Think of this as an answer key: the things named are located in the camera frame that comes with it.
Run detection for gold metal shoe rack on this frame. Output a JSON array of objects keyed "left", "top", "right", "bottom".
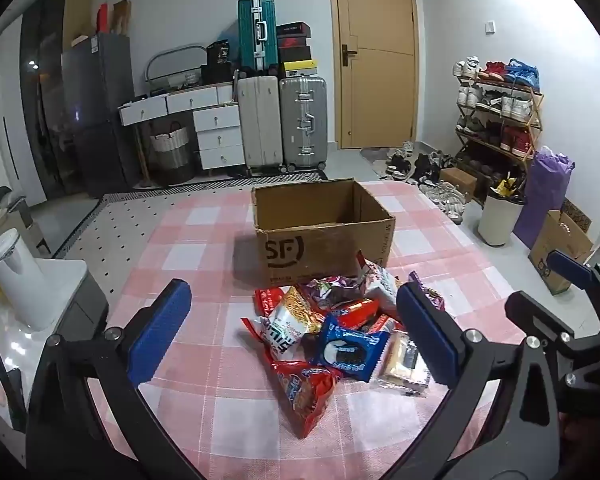
[{"left": 454, "top": 60, "right": 543, "bottom": 208}]

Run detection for pink checked tablecloth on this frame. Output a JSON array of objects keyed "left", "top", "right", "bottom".
[{"left": 87, "top": 180, "right": 521, "bottom": 480}]

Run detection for white desk with drawers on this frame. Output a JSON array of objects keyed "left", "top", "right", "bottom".
[{"left": 119, "top": 82, "right": 246, "bottom": 171}]

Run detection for large red cookie packet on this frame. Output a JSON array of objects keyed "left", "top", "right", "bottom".
[{"left": 270, "top": 360, "right": 341, "bottom": 438}]

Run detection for white grey cabinet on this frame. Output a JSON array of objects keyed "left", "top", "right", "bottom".
[{"left": 0, "top": 257, "right": 110, "bottom": 431}]

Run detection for small purple snack packet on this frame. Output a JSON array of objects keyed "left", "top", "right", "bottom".
[{"left": 407, "top": 270, "right": 446, "bottom": 318}]

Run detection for grey door mat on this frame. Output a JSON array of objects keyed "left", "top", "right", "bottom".
[{"left": 360, "top": 146, "right": 416, "bottom": 177}]

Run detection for white trash bin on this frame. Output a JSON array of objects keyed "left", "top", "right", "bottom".
[{"left": 478, "top": 192, "right": 526, "bottom": 247}]

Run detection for silver suitcase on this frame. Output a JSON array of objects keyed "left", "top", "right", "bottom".
[{"left": 278, "top": 76, "right": 328, "bottom": 171}]

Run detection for clear cracker packet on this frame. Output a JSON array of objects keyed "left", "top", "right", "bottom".
[{"left": 375, "top": 330, "right": 431, "bottom": 398}]

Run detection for white red snack bag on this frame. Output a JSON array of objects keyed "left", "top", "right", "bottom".
[{"left": 356, "top": 252, "right": 401, "bottom": 321}]

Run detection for small black box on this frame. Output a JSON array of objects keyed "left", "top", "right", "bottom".
[{"left": 206, "top": 40, "right": 232, "bottom": 67}]

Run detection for dotted patterned rug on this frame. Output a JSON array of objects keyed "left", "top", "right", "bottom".
[{"left": 55, "top": 170, "right": 328, "bottom": 311}]

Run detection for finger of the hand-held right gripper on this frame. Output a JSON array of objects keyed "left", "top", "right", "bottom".
[
  {"left": 547, "top": 250, "right": 596, "bottom": 288},
  {"left": 505, "top": 290, "right": 576, "bottom": 346}
]

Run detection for woven laundry basket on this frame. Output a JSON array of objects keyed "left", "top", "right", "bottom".
[{"left": 147, "top": 122, "right": 193, "bottom": 183}]

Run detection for pile of scattered shoes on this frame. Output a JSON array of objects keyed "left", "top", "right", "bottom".
[{"left": 380, "top": 140, "right": 468, "bottom": 223}]

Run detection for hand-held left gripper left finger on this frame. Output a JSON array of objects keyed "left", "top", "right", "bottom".
[{"left": 26, "top": 279, "right": 206, "bottom": 480}]

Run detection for white noodle snack bag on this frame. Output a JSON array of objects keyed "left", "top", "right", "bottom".
[{"left": 260, "top": 285, "right": 326, "bottom": 366}]

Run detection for dark wardrobe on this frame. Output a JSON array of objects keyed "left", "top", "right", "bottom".
[{"left": 20, "top": 0, "right": 106, "bottom": 206}]

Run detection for grey refrigerator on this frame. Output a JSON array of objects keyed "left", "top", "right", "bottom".
[{"left": 61, "top": 34, "right": 141, "bottom": 196}]

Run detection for teal suitcase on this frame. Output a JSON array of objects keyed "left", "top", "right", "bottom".
[{"left": 237, "top": 0, "right": 279, "bottom": 73}]

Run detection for small red snack packet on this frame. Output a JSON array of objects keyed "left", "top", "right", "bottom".
[{"left": 254, "top": 287, "right": 288, "bottom": 321}]

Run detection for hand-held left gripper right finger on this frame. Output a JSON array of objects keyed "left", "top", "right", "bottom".
[{"left": 385, "top": 282, "right": 562, "bottom": 480}]

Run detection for tan cardboard sheet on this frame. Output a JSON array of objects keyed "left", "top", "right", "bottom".
[{"left": 62, "top": 0, "right": 93, "bottom": 47}]

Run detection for oval grey framed mirror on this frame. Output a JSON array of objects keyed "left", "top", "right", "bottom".
[{"left": 145, "top": 45, "right": 208, "bottom": 93}]

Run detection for wooden door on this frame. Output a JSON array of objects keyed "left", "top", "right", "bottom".
[{"left": 328, "top": 0, "right": 421, "bottom": 150}]

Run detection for purple bag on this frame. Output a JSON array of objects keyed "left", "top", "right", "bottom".
[{"left": 512, "top": 146, "right": 576, "bottom": 251}]

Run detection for small brown carton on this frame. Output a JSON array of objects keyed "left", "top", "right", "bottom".
[{"left": 439, "top": 166, "right": 478, "bottom": 193}]

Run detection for brown paper bag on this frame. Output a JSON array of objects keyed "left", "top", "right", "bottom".
[{"left": 112, "top": 0, "right": 132, "bottom": 36}]

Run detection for white kettle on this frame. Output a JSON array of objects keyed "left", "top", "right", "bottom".
[{"left": 0, "top": 228, "right": 48, "bottom": 332}]

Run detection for blue cookie packet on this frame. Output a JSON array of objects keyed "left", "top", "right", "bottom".
[{"left": 307, "top": 315, "right": 391, "bottom": 381}]

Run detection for beige suitcase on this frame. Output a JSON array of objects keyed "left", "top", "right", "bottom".
[{"left": 236, "top": 72, "right": 283, "bottom": 171}]

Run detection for brown cardboard box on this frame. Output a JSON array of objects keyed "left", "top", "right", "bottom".
[{"left": 251, "top": 177, "right": 397, "bottom": 288}]

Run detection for rows of stored shoes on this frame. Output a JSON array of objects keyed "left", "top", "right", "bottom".
[{"left": 454, "top": 55, "right": 541, "bottom": 181}]

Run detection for printed cardboard carton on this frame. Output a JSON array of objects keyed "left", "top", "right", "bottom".
[{"left": 527, "top": 199, "right": 595, "bottom": 296}]

